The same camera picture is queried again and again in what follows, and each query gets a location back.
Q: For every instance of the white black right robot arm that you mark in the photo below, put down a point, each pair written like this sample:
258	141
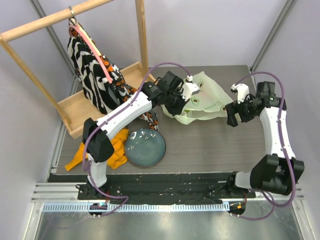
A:
279	170

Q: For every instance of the light green plastic bag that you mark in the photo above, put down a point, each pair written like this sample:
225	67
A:
208	104

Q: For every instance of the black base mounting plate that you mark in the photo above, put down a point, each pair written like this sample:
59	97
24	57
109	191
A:
165	189

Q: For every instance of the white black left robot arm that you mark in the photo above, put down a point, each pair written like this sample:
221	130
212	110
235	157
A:
97	134

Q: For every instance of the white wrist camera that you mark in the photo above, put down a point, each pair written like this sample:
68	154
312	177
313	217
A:
242	90
189	88

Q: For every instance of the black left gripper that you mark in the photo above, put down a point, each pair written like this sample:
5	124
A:
178	110

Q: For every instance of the black white zebra garment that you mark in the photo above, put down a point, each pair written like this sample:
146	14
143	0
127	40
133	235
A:
95	85

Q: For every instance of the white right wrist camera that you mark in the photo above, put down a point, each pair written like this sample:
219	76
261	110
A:
242	90

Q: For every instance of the blue ceramic plate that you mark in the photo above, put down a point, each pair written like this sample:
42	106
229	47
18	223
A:
145	147

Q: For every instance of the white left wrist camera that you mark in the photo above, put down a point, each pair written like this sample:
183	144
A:
189	88

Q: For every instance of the wooden clothes rack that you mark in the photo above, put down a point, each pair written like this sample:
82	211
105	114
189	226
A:
75	109

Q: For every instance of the pink clothes hanger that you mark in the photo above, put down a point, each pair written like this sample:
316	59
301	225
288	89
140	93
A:
78	28

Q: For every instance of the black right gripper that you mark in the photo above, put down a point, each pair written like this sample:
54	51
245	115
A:
233	114

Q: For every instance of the white slotted cable duct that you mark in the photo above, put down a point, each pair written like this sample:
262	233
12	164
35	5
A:
94	207

